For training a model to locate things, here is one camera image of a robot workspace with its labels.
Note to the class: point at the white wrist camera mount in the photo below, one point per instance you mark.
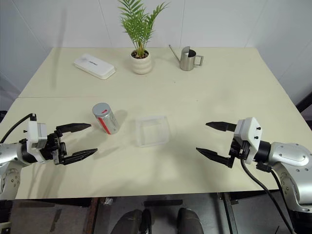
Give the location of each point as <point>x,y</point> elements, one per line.
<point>34,132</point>
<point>251,136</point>

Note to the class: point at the white rectangular box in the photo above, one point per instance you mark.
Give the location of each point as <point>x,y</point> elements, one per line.
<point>94,66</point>

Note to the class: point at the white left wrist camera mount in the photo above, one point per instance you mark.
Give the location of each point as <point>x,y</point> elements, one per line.
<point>34,132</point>

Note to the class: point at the cream ribbed plant pot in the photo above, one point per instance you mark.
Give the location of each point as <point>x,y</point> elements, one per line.
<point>141,63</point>

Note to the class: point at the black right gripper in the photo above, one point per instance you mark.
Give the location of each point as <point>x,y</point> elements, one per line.
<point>237,148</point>

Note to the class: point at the green potted palm plant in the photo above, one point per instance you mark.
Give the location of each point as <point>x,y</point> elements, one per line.
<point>140,23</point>

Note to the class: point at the dark rounded right foot shape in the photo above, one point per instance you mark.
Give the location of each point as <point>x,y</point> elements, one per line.
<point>189,221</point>

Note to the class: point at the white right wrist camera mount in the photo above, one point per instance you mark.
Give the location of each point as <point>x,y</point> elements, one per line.
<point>251,136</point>

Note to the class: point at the steel watering can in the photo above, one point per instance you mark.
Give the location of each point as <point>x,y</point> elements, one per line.
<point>189,58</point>

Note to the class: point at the dark rounded foot shape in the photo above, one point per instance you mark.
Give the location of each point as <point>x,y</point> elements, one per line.
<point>130,223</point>
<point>189,221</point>

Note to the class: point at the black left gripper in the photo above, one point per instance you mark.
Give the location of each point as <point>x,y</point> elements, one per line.
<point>52,147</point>

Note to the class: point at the clear plastic container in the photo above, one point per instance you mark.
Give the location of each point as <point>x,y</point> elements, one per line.
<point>152,131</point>

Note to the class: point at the silver red can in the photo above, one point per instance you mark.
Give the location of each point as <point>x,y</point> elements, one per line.
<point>105,118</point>

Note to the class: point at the dark rounded left foot shape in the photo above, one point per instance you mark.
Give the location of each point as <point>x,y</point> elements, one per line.
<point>130,223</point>

